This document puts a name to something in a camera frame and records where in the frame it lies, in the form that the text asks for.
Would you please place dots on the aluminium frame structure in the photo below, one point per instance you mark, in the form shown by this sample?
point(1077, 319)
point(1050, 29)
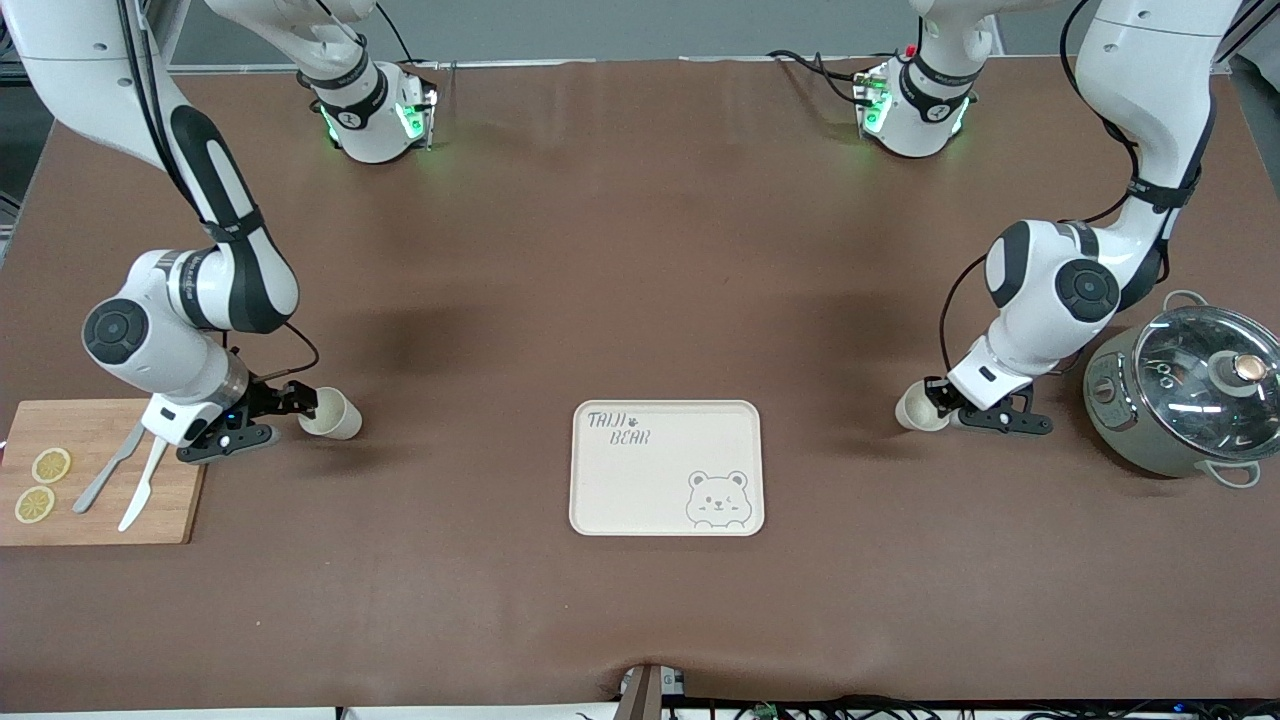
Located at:
point(170, 25)

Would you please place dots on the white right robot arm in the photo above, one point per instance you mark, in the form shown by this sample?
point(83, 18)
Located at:
point(230, 290)

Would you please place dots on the silver table edge rail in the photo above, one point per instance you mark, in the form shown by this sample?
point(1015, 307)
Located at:
point(250, 68)

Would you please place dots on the glass pot lid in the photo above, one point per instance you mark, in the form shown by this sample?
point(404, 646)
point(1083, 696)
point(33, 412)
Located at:
point(1190, 390)

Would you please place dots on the cream tray with bear print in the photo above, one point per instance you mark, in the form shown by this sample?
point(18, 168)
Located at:
point(640, 500)

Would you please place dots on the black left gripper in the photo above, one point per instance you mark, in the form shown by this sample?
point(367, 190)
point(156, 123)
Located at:
point(942, 395)

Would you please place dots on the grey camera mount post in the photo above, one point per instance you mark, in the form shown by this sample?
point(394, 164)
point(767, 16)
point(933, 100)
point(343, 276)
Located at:
point(645, 695)

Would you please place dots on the white plastic knife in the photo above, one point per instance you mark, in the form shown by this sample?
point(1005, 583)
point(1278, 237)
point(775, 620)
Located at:
point(135, 505)

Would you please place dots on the bamboo cutting board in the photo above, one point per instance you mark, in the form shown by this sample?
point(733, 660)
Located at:
point(100, 520)

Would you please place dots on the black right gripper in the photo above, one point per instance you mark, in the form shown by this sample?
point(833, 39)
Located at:
point(262, 397)

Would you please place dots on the white plastic cup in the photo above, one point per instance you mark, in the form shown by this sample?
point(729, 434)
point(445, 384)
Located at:
point(912, 410)
point(340, 415)

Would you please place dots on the yellow lemon slice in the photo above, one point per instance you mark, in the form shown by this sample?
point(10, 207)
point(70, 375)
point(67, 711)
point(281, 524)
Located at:
point(34, 504)
point(51, 465)

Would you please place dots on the grey electric cooking pot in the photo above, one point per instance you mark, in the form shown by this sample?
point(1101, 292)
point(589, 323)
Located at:
point(1110, 420)

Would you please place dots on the grey plastic knife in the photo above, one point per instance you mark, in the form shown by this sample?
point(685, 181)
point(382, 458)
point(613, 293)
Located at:
point(95, 487)

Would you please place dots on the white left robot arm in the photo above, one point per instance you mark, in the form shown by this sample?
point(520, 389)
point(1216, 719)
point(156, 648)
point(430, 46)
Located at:
point(1050, 290)

